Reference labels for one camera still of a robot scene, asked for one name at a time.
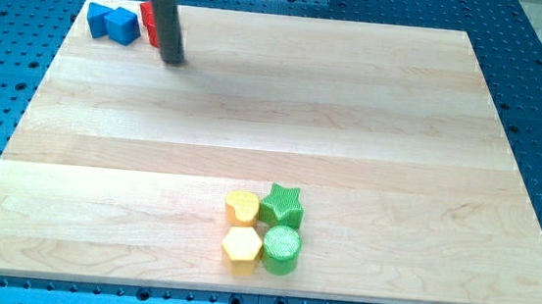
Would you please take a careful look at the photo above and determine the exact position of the green star block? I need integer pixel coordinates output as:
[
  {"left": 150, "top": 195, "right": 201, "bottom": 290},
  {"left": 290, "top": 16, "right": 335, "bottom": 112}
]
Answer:
[{"left": 258, "top": 182, "right": 304, "bottom": 230}]

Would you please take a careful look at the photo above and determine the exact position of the yellow heart block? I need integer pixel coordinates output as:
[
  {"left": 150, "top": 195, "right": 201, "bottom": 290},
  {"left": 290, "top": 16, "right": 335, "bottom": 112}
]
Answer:
[{"left": 224, "top": 190, "right": 260, "bottom": 227}]

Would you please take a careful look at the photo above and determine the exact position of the green cylinder block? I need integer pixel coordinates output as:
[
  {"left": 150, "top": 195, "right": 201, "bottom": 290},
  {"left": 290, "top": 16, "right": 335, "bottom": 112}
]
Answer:
[{"left": 262, "top": 226, "right": 302, "bottom": 276}]

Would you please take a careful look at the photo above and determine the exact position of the yellow hexagon block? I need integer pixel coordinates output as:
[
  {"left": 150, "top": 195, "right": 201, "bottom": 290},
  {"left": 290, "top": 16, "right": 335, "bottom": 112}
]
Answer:
[{"left": 222, "top": 227, "right": 263, "bottom": 277}]

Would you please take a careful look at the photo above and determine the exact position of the wooden board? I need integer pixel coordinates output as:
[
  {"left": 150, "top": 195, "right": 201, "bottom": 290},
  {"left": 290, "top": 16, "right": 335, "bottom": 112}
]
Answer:
[{"left": 0, "top": 7, "right": 542, "bottom": 304}]

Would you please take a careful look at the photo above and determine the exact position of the red block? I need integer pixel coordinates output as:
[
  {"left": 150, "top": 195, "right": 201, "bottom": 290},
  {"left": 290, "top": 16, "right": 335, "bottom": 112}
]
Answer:
[{"left": 139, "top": 1, "right": 160, "bottom": 47}]

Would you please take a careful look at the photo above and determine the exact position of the blue cube block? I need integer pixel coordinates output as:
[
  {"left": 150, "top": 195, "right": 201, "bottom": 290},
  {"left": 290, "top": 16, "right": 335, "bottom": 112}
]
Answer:
[{"left": 104, "top": 7, "right": 141, "bottom": 46}]

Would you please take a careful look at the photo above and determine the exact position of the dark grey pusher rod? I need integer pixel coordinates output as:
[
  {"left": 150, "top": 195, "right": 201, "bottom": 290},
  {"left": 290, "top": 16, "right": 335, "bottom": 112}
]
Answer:
[{"left": 151, "top": 0, "right": 185, "bottom": 65}]

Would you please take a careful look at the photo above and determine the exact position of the blue triangular block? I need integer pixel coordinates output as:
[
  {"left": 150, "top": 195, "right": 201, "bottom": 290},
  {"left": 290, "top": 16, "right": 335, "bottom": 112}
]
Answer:
[{"left": 86, "top": 2, "right": 113, "bottom": 39}]

